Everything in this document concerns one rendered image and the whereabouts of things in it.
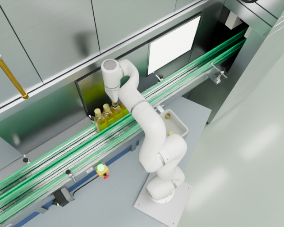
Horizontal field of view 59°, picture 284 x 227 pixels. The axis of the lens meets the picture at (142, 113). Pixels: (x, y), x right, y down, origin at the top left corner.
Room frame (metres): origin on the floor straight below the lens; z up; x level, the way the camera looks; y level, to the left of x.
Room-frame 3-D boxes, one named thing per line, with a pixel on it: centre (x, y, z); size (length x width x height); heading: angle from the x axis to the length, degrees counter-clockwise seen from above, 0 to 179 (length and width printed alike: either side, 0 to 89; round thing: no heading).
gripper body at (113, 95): (0.72, 0.16, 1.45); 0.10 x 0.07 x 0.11; 41
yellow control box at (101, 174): (0.41, 0.23, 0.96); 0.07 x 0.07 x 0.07; 41
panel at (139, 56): (1.03, 0.01, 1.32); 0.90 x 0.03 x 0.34; 131
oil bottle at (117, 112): (0.72, 0.16, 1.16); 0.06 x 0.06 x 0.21; 41
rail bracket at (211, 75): (1.15, -0.54, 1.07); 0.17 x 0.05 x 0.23; 41
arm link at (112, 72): (0.72, 0.16, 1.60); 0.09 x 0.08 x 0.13; 127
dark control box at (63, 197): (0.22, 0.45, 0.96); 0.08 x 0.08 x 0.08; 41
